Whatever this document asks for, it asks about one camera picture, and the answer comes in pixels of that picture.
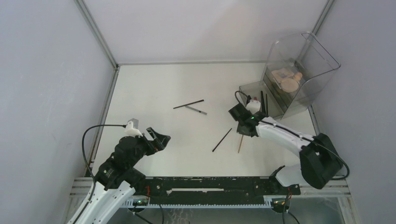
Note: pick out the clear acrylic makeup organizer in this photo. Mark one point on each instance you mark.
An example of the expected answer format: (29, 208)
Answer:
(297, 69)

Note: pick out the round beige sponge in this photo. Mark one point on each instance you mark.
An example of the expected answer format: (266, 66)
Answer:
(289, 85)

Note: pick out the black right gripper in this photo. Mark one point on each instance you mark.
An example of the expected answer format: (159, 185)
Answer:
(239, 131)

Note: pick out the black slim liner brush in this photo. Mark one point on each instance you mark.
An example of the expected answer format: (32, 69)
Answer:
(222, 139)

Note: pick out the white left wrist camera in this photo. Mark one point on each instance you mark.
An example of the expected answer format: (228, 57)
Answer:
(131, 128)

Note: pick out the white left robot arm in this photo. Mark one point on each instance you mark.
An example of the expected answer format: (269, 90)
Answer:
(116, 178)

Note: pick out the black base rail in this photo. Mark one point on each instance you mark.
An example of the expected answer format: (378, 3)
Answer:
(206, 191)

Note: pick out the large black powder brush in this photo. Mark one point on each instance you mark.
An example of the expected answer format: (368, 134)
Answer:
(263, 107)

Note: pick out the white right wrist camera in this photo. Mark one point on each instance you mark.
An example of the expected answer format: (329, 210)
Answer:
(253, 106)

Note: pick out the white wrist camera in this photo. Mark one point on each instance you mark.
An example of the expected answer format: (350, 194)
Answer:
(253, 106)
(131, 128)

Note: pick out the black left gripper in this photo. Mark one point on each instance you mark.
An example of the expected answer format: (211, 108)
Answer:
(159, 143)

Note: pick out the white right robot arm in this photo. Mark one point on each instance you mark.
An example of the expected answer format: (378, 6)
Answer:
(319, 161)

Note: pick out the gold slim pencil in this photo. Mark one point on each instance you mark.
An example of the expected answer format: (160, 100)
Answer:
(240, 143)

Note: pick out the beige beauty blender sponge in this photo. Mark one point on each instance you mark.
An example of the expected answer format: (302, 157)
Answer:
(298, 76)

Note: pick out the checkered eyeliner pencil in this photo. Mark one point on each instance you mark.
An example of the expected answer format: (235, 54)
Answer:
(196, 110)

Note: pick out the thin black angled brush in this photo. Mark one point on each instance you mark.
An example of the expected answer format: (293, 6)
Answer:
(267, 103)

